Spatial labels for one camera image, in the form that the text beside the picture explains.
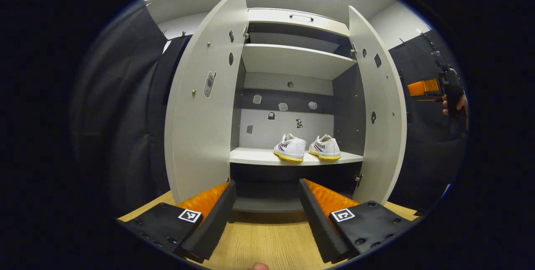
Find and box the white canvas shoe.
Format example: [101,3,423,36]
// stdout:
[273,133,307,163]
[308,135,341,161]

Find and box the white cabinet drawer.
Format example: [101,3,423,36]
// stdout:
[247,8,351,36]

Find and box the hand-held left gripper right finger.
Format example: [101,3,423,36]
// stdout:
[298,178,414,263]

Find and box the white shoe cabinet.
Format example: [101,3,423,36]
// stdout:
[228,8,364,213]

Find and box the white cabinet shelf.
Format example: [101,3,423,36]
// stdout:
[229,147,363,166]
[242,43,357,80]

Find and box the black backdrop cloth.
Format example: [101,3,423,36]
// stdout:
[69,0,469,216]

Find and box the white shoe cabinet door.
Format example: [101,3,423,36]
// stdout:
[164,0,250,204]
[348,6,408,206]

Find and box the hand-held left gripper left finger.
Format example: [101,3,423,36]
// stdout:
[117,180,237,263]

